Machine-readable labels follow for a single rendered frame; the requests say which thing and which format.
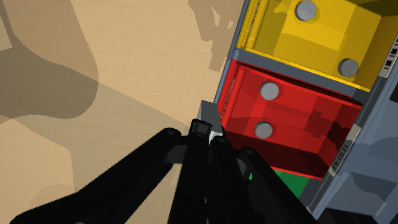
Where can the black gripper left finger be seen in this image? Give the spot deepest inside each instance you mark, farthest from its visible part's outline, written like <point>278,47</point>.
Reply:
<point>116,194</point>

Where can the grey steel disc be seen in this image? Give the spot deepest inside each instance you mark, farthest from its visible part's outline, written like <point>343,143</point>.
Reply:
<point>305,10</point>
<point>347,67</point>
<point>263,129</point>
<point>269,90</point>

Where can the yellow bin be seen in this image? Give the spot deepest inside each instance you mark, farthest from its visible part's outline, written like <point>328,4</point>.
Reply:
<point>362,30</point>

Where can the red bin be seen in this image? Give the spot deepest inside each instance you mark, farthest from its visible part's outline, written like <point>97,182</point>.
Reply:
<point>308,130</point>

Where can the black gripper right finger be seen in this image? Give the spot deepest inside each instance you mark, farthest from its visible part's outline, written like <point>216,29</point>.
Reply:
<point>226,193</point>

